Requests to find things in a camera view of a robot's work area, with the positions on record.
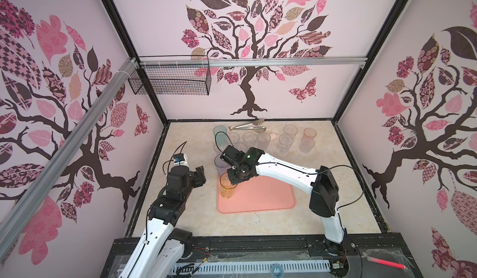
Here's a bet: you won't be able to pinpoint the aluminium rail left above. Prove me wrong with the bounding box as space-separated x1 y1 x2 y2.
1 57 138 258

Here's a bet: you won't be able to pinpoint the aluminium rail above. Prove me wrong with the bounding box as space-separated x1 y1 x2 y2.
1 57 138 258
140 57 368 68

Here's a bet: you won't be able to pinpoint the pink transparent cup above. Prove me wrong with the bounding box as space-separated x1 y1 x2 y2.
303 128 317 139

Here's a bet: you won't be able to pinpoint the blue tall cup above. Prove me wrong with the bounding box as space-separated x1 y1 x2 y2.
214 154 231 177

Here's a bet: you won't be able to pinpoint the aluminium rail back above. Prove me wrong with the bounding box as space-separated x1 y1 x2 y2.
140 57 368 68

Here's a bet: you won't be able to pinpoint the black wire basket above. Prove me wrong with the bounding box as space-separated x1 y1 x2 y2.
128 54 212 96

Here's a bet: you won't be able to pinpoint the green tall cup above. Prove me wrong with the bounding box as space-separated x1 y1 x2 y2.
213 125 229 147

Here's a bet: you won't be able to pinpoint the yellow amber glass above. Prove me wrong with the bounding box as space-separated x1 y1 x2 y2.
219 172 237 199

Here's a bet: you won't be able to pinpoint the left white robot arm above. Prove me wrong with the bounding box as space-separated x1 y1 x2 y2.
119 153 206 278

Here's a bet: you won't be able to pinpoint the white slotted cable duct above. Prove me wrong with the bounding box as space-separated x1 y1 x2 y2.
168 260 330 278

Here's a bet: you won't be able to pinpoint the metal tongs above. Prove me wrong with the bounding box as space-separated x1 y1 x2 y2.
229 119 267 133

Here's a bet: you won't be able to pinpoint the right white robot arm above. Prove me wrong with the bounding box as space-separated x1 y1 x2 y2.
220 146 345 244

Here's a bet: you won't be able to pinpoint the pink tray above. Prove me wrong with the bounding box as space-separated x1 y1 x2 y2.
217 176 296 214

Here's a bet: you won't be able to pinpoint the clear faceted glass front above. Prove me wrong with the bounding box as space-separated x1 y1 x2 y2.
278 134 294 154

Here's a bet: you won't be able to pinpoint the clear glass front centre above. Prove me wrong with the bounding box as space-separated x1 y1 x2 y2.
234 142 248 152

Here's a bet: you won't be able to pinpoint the pink marker pen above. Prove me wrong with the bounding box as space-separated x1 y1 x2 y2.
366 256 406 270

